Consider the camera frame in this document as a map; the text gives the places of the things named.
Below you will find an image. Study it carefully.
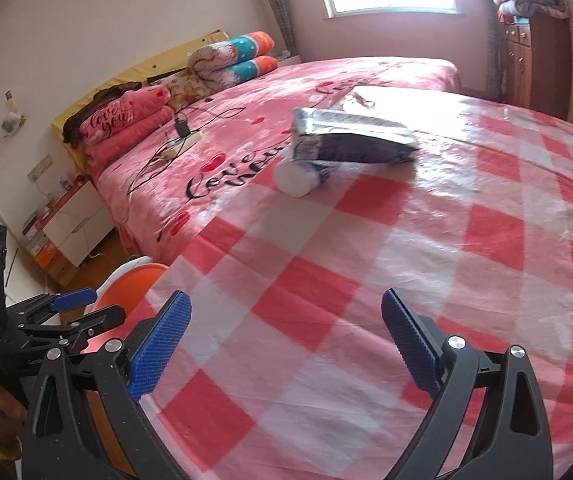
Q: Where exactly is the brown wooden wardrobe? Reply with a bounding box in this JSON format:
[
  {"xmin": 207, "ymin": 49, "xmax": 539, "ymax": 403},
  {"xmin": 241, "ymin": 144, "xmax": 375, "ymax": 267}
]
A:
[{"xmin": 497, "ymin": 12, "xmax": 573, "ymax": 122}]

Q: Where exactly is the white power strip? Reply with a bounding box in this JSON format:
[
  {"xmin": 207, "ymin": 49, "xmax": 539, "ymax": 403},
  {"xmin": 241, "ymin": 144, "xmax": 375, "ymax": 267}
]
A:
[{"xmin": 161, "ymin": 130, "xmax": 204, "ymax": 157}]

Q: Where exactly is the white red nightstand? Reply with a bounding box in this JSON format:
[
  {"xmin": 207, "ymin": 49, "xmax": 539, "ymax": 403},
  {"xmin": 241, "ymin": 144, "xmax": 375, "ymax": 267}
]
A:
[{"xmin": 41, "ymin": 180, "xmax": 115, "ymax": 269}]

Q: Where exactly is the orange bin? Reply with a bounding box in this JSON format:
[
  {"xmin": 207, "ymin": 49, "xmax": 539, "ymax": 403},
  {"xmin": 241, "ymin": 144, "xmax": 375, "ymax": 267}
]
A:
[{"xmin": 79, "ymin": 256, "xmax": 172, "ymax": 478}]

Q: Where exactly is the pink printed blanket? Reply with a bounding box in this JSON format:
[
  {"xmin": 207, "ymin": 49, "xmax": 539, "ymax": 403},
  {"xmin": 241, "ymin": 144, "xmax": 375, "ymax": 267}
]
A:
[{"xmin": 79, "ymin": 85, "xmax": 172, "ymax": 144}]

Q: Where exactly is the red checked plastic tablecloth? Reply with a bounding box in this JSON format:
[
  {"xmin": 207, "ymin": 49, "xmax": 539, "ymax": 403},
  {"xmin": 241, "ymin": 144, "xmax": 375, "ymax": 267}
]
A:
[{"xmin": 139, "ymin": 91, "xmax": 573, "ymax": 480}]

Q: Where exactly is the shiny clear packet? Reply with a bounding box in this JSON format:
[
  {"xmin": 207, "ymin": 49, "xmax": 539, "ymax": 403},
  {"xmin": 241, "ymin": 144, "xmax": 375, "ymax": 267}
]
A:
[{"xmin": 339, "ymin": 86, "xmax": 378, "ymax": 111}]

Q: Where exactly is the silver packet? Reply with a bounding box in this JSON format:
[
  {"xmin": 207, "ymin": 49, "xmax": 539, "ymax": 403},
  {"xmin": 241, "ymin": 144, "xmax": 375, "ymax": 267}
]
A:
[{"xmin": 291, "ymin": 106, "xmax": 422, "ymax": 165}]

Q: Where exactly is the small wall ornament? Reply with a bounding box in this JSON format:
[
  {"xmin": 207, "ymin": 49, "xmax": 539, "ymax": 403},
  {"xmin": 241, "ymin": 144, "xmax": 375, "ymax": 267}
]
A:
[{"xmin": 0, "ymin": 90, "xmax": 28, "ymax": 137}]

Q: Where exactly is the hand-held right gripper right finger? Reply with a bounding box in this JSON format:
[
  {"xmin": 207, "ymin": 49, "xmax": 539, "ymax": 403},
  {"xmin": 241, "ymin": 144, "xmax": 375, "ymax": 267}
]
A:
[{"xmin": 381, "ymin": 287, "xmax": 553, "ymax": 480}]

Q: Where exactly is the yellow headboard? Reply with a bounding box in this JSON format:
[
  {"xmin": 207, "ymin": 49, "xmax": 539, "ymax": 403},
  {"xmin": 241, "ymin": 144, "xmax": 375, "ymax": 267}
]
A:
[{"xmin": 51, "ymin": 30, "xmax": 230, "ymax": 172}]

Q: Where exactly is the person's left hand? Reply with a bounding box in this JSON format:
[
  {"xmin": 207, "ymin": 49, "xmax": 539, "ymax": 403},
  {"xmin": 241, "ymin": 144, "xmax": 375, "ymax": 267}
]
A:
[{"xmin": 0, "ymin": 377, "xmax": 30, "ymax": 425}]

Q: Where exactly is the wall socket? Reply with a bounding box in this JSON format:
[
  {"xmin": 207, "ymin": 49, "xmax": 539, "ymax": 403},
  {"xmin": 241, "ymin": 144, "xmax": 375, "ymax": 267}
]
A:
[{"xmin": 27, "ymin": 157, "xmax": 55, "ymax": 181}]

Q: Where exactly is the grey curtain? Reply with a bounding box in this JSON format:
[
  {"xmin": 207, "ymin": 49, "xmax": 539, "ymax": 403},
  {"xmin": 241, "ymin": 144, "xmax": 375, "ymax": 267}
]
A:
[{"xmin": 254, "ymin": 0, "xmax": 299, "ymax": 62}]

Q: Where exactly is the black cable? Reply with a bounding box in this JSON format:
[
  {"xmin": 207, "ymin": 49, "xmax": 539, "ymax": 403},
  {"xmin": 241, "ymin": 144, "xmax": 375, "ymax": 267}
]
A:
[{"xmin": 126, "ymin": 107, "xmax": 248, "ymax": 197}]

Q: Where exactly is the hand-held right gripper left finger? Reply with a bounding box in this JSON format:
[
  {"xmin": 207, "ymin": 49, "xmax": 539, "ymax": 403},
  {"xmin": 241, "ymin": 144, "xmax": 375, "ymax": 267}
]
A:
[{"xmin": 20, "ymin": 289, "xmax": 192, "ymax": 480}]

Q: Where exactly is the plain pink blanket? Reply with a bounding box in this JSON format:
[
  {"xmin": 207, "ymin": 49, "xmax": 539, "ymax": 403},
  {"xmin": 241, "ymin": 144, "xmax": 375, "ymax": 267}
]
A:
[{"xmin": 86, "ymin": 105, "xmax": 175, "ymax": 169}]

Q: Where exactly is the orange box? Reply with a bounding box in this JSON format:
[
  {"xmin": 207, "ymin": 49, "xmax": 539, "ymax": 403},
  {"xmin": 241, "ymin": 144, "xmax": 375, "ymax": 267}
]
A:
[{"xmin": 34, "ymin": 240, "xmax": 80, "ymax": 287}]

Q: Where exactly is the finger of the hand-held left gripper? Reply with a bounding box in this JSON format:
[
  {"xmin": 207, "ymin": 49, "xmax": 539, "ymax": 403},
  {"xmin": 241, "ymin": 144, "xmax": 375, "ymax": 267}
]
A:
[
  {"xmin": 9, "ymin": 287, "xmax": 98, "ymax": 330},
  {"xmin": 19, "ymin": 305, "xmax": 127, "ymax": 357}
]

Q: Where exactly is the bed with pink sheet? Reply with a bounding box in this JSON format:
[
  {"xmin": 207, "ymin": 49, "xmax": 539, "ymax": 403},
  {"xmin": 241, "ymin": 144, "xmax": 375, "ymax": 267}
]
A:
[{"xmin": 51, "ymin": 57, "xmax": 462, "ymax": 271}]

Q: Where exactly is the rolled white packet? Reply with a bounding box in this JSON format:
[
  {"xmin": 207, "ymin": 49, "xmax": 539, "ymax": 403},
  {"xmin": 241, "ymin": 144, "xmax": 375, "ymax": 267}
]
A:
[{"xmin": 273, "ymin": 156, "xmax": 333, "ymax": 198}]

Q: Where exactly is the folded blanket on wardrobe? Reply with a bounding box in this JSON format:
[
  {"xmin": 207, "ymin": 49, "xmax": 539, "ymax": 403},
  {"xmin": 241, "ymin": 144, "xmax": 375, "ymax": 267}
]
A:
[{"xmin": 493, "ymin": 0, "xmax": 573, "ymax": 22}]

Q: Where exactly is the yellow floral quilt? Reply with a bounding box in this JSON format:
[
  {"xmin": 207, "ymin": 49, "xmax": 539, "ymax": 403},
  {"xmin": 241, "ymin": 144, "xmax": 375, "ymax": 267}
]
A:
[{"xmin": 149, "ymin": 67, "xmax": 202, "ymax": 109}]

